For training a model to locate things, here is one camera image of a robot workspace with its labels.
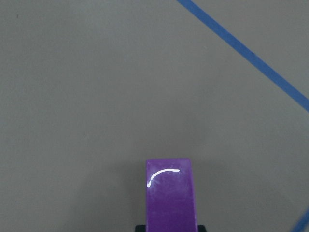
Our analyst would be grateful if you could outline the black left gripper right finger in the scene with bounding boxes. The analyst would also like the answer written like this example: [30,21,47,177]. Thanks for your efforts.
[197,225,206,232]

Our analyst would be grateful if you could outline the blue tape grid lines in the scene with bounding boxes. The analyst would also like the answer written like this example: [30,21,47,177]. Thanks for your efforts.
[180,0,309,232]

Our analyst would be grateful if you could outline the purple toy block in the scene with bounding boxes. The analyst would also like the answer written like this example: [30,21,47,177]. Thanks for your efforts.
[146,158,198,232]

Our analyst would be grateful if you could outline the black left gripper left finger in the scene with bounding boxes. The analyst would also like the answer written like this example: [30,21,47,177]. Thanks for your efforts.
[135,225,146,232]

